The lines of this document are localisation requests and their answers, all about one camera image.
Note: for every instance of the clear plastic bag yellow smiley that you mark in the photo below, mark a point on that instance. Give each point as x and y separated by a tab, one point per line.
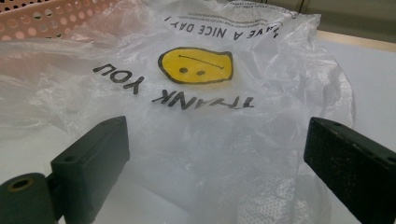
199	124

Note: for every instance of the pink perforated plastic basket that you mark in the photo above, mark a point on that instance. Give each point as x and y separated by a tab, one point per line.
28	18

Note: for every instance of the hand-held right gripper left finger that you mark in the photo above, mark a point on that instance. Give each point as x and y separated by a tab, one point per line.
93	161

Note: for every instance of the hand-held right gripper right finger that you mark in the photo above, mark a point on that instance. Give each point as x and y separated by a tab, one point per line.
351	168

